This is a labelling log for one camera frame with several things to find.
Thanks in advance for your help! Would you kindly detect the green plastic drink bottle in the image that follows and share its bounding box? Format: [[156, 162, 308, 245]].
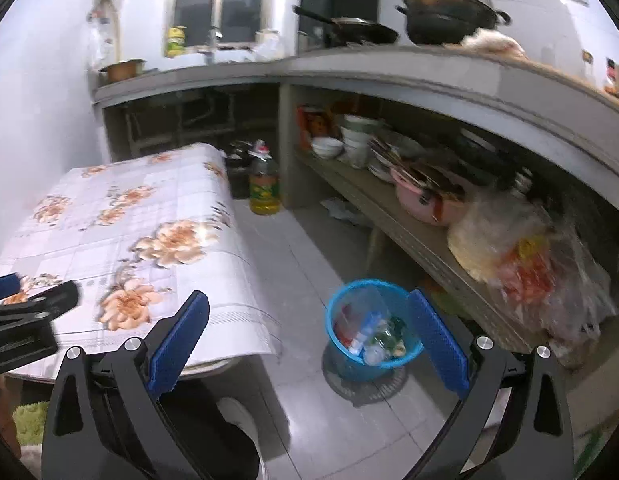
[[363, 316, 407, 366]]

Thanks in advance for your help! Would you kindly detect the blue white toothpaste box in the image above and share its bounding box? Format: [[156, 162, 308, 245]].
[[347, 311, 384, 356]]

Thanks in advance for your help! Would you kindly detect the red tin can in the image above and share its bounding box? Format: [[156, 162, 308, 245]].
[[333, 304, 358, 348]]

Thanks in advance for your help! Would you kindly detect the blue plastic trash basket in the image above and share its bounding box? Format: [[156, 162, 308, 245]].
[[325, 278, 423, 382]]

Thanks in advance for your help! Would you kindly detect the concrete kitchen counter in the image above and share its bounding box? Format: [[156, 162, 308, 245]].
[[93, 47, 619, 211]]

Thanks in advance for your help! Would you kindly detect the green white towel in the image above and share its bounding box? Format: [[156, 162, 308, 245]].
[[13, 401, 49, 446]]

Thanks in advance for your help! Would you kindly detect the floral tablecloth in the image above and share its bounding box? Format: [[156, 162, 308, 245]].
[[0, 143, 282, 374]]

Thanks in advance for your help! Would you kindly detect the yellow plastic bag of food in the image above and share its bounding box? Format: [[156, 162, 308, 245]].
[[447, 192, 619, 356]]

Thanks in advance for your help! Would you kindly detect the pink plastic basin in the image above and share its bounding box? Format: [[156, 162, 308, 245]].
[[390, 166, 477, 228]]

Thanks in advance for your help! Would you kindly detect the cooking oil bottle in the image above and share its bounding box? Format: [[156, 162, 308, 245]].
[[248, 140, 281, 216]]

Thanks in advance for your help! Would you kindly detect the copper basin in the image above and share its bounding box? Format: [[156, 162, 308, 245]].
[[101, 58, 146, 84]]

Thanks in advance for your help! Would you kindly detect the lower shelf board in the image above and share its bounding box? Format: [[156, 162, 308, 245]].
[[293, 148, 619, 411]]

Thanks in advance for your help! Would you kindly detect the stack of white bowls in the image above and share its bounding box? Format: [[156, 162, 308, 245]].
[[340, 115, 387, 169]]

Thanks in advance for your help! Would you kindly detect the black frying pan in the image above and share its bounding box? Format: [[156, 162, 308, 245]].
[[293, 6, 398, 48]]

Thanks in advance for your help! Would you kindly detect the black microwave oven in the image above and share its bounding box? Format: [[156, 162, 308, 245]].
[[297, 0, 379, 52]]

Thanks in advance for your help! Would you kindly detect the black pot with lid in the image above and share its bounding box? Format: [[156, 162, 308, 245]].
[[395, 0, 511, 44]]

